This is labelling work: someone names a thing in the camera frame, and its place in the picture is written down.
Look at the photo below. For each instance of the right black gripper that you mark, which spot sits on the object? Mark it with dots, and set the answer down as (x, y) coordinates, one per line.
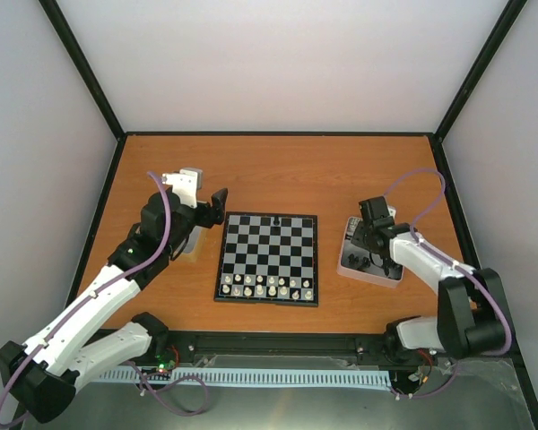
(358, 237)

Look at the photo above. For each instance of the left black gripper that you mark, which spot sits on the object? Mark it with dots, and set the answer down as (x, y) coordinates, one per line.
(209, 219)

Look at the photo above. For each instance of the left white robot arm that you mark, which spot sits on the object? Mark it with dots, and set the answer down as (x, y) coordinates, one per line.
(46, 371)

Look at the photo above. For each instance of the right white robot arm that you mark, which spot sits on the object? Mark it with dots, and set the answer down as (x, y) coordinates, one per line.
(470, 320)

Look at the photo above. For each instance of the black chess piece in tray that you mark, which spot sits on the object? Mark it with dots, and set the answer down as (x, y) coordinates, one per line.
(353, 260)
(365, 264)

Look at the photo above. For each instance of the left green-lit circuit board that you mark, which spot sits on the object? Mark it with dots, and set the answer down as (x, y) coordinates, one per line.
(168, 361)

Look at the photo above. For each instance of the right pink tray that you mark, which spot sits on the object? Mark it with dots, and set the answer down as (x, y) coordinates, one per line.
(351, 245)

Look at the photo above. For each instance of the left metal tray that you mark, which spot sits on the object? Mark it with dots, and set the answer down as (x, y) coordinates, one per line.
(194, 246)

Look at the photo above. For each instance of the black and silver chessboard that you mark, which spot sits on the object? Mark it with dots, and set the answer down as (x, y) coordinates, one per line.
(252, 246)

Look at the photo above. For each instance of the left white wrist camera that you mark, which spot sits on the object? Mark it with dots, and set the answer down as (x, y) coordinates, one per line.
(184, 184)

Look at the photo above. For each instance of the black aluminium frame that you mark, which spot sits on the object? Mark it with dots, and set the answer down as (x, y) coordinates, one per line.
(436, 139)

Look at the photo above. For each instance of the light blue cable duct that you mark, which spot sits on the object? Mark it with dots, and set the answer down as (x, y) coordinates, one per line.
(274, 378)

